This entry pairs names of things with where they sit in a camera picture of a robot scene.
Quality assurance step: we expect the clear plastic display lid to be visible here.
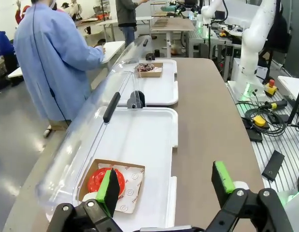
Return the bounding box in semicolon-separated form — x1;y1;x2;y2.
100;35;155;82
35;70;141;209

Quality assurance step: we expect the coiled black cable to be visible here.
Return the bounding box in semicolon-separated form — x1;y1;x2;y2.
244;107;288;138

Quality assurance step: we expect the black tripod leg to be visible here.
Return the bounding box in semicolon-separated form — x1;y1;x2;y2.
287;79;299;126

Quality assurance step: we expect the white display tray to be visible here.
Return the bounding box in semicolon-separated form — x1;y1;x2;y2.
73;107;179;232
114;58;180;106

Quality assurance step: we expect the yellow pendant button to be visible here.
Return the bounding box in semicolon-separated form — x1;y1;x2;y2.
252;115;268;127

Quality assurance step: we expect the black yellow enabling handle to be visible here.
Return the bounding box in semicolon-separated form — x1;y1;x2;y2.
264;100;288;111

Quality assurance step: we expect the person in grey jacket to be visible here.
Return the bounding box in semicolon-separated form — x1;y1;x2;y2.
115;0;150;49

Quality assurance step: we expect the brown background workbench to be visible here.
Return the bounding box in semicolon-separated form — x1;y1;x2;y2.
150;17;197;58

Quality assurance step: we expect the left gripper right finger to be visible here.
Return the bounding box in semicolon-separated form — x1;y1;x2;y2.
204;160;294;232

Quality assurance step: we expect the white table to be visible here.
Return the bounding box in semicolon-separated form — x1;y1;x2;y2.
100;40;126;65

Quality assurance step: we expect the ribbed aluminium base platform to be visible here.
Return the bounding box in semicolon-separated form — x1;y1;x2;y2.
226;80;299;195

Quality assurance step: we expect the person's right forearm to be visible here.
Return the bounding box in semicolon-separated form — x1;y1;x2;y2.
73;43;104;71

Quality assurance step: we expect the red glazed donut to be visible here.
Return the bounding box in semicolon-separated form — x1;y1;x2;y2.
86;167;127;197

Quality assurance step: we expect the person in blue shirt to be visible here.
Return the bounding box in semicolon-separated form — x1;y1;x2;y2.
13;2;107;132

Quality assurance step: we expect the person in blue hoodie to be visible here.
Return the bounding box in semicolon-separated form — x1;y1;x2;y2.
0;26;19;87

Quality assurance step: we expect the flat black device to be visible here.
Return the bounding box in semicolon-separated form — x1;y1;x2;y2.
261;149;285;182

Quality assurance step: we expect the chocolate donut in cardboard box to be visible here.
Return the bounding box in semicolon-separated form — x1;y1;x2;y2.
135;62;164;78

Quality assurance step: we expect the cardboard box of red donut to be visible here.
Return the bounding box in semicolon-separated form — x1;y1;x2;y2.
77;158;146;214

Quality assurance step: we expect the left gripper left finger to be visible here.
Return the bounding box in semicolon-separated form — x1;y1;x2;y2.
46;167;126;232

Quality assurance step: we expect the yellow red emergency stop box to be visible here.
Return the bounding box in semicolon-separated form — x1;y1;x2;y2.
264;80;278;98

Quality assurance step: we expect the paper liner under red donut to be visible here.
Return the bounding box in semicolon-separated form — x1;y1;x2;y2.
98;162;144;214

